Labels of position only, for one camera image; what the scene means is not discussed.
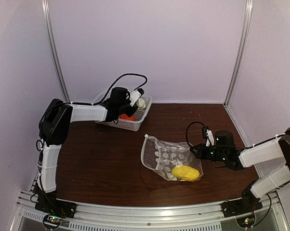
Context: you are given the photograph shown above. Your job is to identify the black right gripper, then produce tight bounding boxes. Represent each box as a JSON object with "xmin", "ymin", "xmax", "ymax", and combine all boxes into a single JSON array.
[{"xmin": 190, "ymin": 143, "xmax": 227, "ymax": 162}]

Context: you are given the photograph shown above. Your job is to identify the orange fake food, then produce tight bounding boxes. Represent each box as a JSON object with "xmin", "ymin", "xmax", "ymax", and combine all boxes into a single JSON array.
[{"xmin": 119, "ymin": 114, "xmax": 135, "ymax": 121}]

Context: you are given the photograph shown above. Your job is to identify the white fake cauliflower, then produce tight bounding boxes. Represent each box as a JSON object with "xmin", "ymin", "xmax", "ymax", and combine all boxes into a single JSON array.
[{"xmin": 135, "ymin": 98, "xmax": 147, "ymax": 110}]

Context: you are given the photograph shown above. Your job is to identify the yellow fake lemon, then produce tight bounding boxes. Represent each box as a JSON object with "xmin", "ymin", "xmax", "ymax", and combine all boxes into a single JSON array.
[{"xmin": 171, "ymin": 165, "xmax": 200, "ymax": 181}]

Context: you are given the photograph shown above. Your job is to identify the clear zip top bag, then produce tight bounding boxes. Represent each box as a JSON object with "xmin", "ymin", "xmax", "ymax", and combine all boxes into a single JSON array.
[{"xmin": 141, "ymin": 135, "xmax": 203, "ymax": 182}]

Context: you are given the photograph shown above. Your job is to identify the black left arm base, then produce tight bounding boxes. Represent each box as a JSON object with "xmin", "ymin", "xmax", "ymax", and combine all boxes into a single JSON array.
[{"xmin": 35, "ymin": 195, "xmax": 77, "ymax": 218}]

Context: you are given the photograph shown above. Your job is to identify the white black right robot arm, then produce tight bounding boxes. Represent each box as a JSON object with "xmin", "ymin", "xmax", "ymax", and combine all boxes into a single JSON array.
[{"xmin": 189, "ymin": 127, "xmax": 290, "ymax": 213}]

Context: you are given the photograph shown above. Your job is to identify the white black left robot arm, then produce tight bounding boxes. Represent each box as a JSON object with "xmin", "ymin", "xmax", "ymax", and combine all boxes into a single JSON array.
[{"xmin": 36, "ymin": 87, "xmax": 144, "ymax": 214}]

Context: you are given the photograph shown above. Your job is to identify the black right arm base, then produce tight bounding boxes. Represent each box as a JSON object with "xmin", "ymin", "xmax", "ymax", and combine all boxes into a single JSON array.
[{"xmin": 221, "ymin": 198, "xmax": 263, "ymax": 218}]

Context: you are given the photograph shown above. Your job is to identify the white plastic perforated basket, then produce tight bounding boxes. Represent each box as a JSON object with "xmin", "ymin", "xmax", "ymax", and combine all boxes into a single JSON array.
[{"xmin": 95, "ymin": 94, "xmax": 153, "ymax": 131}]

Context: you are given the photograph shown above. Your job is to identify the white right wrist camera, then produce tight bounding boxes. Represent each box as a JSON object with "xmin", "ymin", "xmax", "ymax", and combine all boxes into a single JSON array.
[{"xmin": 202, "ymin": 126, "xmax": 215, "ymax": 147}]

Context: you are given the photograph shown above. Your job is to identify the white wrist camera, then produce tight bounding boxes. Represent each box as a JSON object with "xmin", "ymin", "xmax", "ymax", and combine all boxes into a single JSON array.
[
  {"xmin": 202, "ymin": 126, "xmax": 215, "ymax": 147},
  {"xmin": 128, "ymin": 88, "xmax": 145, "ymax": 107}
]

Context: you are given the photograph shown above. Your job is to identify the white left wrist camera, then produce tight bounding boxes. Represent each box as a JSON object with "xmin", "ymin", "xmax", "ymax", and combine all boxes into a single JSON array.
[{"xmin": 128, "ymin": 88, "xmax": 145, "ymax": 107}]

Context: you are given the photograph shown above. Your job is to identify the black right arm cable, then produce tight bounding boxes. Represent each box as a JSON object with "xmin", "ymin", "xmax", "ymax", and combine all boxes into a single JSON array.
[{"xmin": 185, "ymin": 121, "xmax": 230, "ymax": 169}]

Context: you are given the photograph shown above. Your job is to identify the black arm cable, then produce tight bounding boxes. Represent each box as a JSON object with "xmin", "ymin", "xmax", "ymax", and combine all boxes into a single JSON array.
[
  {"xmin": 185, "ymin": 121, "xmax": 230, "ymax": 169},
  {"xmin": 35, "ymin": 73, "xmax": 148, "ymax": 152}
]

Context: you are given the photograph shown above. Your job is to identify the aluminium front rail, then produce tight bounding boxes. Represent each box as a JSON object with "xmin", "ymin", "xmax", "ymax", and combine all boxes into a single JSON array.
[{"xmin": 14, "ymin": 190, "xmax": 283, "ymax": 231}]

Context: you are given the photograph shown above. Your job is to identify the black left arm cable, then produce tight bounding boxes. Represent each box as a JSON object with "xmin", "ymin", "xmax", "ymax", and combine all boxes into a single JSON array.
[{"xmin": 35, "ymin": 73, "xmax": 148, "ymax": 152}]

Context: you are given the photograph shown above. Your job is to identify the left aluminium corner post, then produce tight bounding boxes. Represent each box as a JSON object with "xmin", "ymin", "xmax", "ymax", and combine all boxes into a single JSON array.
[{"xmin": 41, "ymin": 0, "xmax": 70, "ymax": 102}]

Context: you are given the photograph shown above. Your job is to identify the aluminium corner post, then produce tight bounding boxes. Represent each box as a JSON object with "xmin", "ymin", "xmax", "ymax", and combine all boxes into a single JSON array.
[
  {"xmin": 41, "ymin": 0, "xmax": 70, "ymax": 102},
  {"xmin": 224, "ymin": 0, "xmax": 253, "ymax": 107}
]

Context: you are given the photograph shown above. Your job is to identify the right aluminium corner post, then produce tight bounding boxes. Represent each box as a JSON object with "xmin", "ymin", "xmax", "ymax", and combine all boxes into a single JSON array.
[{"xmin": 224, "ymin": 0, "xmax": 253, "ymax": 107}]

